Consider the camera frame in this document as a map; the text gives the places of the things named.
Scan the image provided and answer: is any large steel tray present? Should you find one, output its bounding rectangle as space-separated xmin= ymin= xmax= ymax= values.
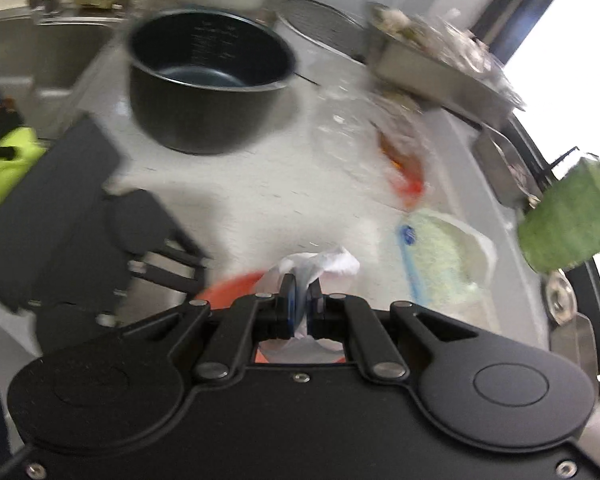
xmin=364 ymin=1 xmax=524 ymax=128

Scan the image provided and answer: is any steel sink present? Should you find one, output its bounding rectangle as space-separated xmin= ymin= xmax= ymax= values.
xmin=0 ymin=8 xmax=125 ymax=140

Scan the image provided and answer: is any clear plastic bag with food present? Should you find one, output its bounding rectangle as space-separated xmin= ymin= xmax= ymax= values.
xmin=310 ymin=86 xmax=432 ymax=211

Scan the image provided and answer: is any black rice cooker pot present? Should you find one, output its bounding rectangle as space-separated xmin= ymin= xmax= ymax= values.
xmin=126 ymin=8 xmax=297 ymax=155

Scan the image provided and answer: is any white dish cloth with loop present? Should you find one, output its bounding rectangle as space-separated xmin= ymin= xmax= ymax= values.
xmin=252 ymin=246 xmax=361 ymax=364

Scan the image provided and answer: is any small steel tray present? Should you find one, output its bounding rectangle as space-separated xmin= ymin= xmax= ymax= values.
xmin=550 ymin=313 xmax=598 ymax=388
xmin=472 ymin=124 xmax=542 ymax=210

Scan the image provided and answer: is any tissue pack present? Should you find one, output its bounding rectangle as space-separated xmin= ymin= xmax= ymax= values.
xmin=396 ymin=208 xmax=498 ymax=330

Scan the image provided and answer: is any round wire mesh strainer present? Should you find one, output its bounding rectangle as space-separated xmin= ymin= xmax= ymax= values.
xmin=277 ymin=0 xmax=366 ymax=62

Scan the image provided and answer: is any green flower pot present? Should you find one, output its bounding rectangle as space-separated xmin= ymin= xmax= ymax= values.
xmin=517 ymin=157 xmax=600 ymax=274

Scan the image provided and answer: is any left hand in yellow glove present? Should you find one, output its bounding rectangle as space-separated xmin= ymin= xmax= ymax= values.
xmin=0 ymin=99 xmax=46 ymax=203

